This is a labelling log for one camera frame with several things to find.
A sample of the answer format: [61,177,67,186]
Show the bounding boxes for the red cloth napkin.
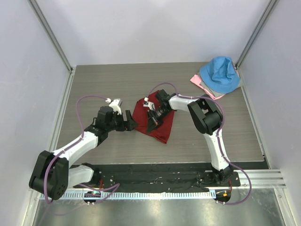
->
[133,89,175,144]

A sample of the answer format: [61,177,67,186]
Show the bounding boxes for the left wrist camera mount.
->
[104,98,122,115]

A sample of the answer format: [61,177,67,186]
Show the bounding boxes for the right aluminium frame post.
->
[235,0,279,69]

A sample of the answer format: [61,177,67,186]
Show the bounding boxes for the pink folded cloth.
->
[190,74,225,100]

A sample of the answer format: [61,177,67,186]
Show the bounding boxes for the left aluminium frame post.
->
[28,0,73,73]

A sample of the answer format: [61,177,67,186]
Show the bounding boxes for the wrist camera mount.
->
[104,98,122,115]
[143,97,156,111]

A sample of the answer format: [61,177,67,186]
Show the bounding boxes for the blue bucket hat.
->
[199,56,240,94]

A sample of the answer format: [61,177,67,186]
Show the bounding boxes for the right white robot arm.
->
[143,89,233,186]

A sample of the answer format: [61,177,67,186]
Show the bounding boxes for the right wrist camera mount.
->
[143,97,156,111]

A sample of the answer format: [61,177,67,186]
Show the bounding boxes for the aluminium frame post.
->
[235,0,279,69]
[28,0,73,73]

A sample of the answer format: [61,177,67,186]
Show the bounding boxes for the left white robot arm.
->
[29,106,137,200]

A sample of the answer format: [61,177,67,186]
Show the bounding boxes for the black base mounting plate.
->
[86,163,241,193]

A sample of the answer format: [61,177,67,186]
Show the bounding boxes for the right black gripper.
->
[147,106,172,134]

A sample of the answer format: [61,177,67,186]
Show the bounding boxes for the grey folded cloth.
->
[198,74,225,100]

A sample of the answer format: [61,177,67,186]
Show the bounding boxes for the white slotted cable duct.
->
[60,189,216,200]

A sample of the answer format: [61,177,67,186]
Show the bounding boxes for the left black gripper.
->
[106,110,137,132]

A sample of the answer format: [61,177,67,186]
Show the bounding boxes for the aluminium front rail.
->
[29,169,287,190]

